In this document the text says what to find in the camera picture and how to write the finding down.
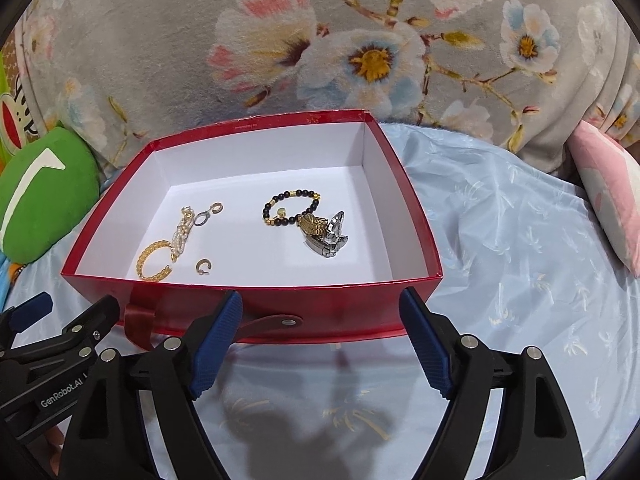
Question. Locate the green round pillow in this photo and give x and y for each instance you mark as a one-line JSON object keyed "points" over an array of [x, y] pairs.
{"points": [[46, 189]]}

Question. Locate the grey floral blanket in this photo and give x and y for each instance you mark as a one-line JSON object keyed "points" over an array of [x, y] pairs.
{"points": [[519, 74]]}

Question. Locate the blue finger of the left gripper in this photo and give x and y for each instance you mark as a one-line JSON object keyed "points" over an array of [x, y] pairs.
{"points": [[30, 312]]}

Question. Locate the gold metal watch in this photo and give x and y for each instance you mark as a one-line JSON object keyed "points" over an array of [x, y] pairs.
{"points": [[324, 236]]}

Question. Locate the pink white cartoon pillow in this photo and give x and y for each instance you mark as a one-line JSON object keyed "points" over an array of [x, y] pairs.
{"points": [[610, 176]]}

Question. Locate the small gold earring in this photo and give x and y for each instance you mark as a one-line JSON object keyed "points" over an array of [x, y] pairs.
{"points": [[203, 267]]}

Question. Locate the left hand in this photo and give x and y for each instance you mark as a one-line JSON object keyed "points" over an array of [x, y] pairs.
{"points": [[55, 439]]}

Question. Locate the colourful cartoon monkey blanket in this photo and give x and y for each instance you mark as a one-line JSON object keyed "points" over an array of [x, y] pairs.
{"points": [[17, 127]]}

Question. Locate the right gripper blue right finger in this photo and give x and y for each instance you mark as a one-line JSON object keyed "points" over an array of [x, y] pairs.
{"points": [[432, 338]]}

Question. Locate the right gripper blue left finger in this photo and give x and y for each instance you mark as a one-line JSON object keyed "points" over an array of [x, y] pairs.
{"points": [[209, 340]]}

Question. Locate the gold hoop earring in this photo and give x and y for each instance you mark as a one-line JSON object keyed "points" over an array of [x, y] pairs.
{"points": [[216, 208]]}

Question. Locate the red open gift box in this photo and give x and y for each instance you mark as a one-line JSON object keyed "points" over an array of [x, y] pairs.
{"points": [[267, 171]]}

